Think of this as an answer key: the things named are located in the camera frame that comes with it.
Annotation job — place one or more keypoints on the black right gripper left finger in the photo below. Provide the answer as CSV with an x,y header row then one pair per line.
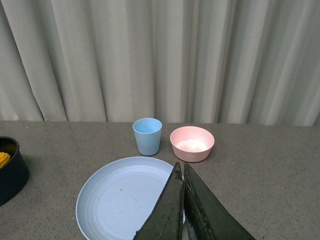
x,y
167,217

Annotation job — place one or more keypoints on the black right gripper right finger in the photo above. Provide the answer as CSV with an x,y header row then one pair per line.
x,y
206,217

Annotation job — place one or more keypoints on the yellow corn cob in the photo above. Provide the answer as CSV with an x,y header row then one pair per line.
x,y
4,158

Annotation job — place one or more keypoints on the light blue plate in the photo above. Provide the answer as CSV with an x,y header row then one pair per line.
x,y
116,201

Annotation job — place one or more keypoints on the pink bowl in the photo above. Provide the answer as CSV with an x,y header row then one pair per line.
x,y
191,143

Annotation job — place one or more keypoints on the light blue cup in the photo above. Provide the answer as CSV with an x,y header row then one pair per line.
x,y
147,133

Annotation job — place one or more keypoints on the white curtain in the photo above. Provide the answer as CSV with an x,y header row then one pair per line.
x,y
180,61

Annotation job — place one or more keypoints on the dark blue saucepan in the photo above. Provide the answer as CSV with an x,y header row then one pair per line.
x,y
15,174

